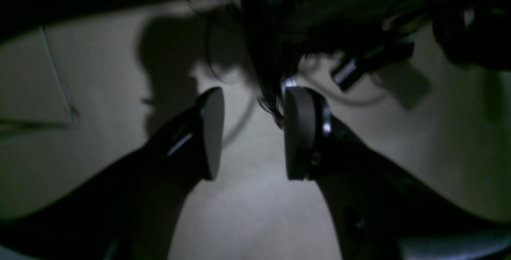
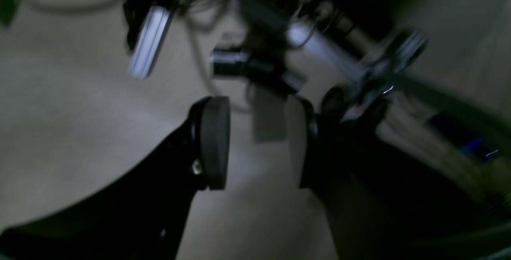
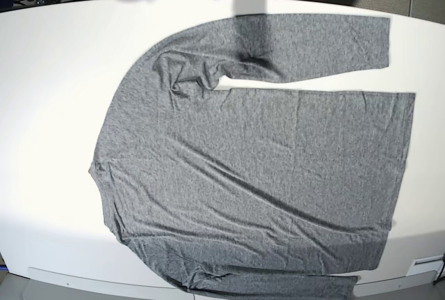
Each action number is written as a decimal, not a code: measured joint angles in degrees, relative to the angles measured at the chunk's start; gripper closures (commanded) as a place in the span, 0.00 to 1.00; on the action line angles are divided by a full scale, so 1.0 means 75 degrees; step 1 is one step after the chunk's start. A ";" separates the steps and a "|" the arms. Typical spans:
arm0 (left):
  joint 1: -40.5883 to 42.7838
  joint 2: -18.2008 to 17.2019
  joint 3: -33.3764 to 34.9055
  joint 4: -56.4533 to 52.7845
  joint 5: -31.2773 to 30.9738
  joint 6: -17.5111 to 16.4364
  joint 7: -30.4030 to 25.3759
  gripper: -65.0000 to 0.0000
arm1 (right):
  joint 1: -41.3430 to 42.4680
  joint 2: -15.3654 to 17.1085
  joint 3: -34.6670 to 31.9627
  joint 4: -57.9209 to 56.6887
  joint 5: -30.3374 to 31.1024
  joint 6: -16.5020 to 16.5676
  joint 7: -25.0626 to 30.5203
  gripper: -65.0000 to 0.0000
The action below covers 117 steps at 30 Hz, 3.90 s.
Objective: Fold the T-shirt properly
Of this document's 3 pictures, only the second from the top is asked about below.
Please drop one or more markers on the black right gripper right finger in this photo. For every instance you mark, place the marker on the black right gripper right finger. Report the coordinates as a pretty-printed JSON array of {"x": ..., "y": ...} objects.
[{"x": 383, "y": 204}]

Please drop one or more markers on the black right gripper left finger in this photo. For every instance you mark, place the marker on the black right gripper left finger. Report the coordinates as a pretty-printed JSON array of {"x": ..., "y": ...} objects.
[{"x": 143, "y": 214}]

